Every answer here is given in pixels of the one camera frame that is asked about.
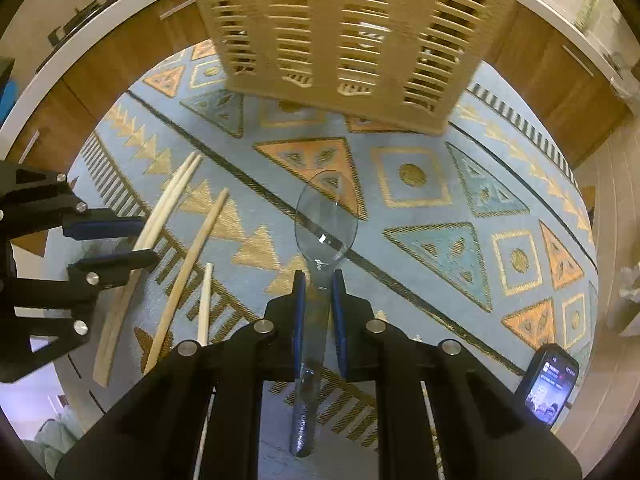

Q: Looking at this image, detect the black smartphone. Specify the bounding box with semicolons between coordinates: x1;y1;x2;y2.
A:
524;344;581;428

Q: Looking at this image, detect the blue patterned tablecloth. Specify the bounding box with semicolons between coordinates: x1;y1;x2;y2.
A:
52;37;599;480

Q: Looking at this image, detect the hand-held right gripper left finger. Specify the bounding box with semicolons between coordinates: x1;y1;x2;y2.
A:
54;269;307;480

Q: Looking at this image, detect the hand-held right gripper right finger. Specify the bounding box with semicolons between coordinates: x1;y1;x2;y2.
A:
330;269;583;480

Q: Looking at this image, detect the black gas stove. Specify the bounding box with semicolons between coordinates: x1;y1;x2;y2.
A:
47;0;126;46

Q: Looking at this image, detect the beige slotted utensil basket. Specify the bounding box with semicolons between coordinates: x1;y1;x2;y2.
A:
182;0;533;137

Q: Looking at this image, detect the green loofah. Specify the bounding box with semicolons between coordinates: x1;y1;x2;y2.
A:
575;0;601;31

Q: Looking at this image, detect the wooden chopstick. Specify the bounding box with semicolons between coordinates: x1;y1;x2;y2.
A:
144;188;230;374
192;262;215;480
100;155;205;389
92;151;199;387

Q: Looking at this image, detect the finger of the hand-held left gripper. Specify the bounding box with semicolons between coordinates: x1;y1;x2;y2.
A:
0;160;147;250
0;250;160;385

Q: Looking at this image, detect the clear plastic spoon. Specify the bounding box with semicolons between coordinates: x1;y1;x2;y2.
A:
289;169;360;458

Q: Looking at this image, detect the grey green cloth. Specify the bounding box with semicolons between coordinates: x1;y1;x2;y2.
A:
22;419;81;476

